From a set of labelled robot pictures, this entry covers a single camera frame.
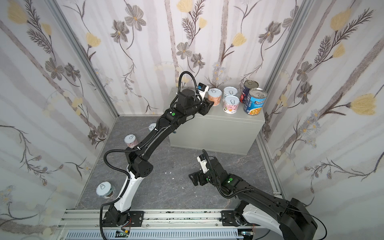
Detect orange small can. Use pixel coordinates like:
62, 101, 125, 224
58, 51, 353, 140
208, 88, 222, 106

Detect brown-label small can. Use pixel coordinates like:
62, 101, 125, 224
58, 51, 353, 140
223, 96, 240, 114

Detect grey-label small can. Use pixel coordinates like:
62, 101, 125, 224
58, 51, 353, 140
223, 87, 238, 99

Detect red and navy tall can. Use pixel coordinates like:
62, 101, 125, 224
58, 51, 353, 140
240, 80, 259, 104

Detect blue soup can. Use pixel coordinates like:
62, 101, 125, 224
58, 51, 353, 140
244, 88, 268, 116

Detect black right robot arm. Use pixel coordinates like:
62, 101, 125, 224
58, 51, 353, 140
189, 150, 320, 240

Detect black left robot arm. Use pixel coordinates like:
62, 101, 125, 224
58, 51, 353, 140
100, 71, 213, 228

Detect grey metal cabinet box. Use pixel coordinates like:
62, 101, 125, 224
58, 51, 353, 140
169, 103, 265, 156

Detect teal small can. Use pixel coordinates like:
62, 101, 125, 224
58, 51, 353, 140
148, 123, 157, 132

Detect pink small can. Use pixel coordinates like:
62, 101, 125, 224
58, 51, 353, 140
124, 134, 139, 149

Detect white can near left base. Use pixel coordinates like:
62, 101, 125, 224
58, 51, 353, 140
96, 181, 116, 199

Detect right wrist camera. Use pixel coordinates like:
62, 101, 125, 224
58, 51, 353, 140
197, 154, 210, 174

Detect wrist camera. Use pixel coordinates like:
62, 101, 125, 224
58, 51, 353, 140
197, 154, 210, 174
198, 83, 210, 99

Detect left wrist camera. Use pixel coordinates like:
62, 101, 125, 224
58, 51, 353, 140
198, 83, 210, 99

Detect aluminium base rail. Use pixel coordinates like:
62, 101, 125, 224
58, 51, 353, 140
53, 210, 273, 240

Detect white slotted cable duct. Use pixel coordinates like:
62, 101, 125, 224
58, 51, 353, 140
63, 229, 244, 240

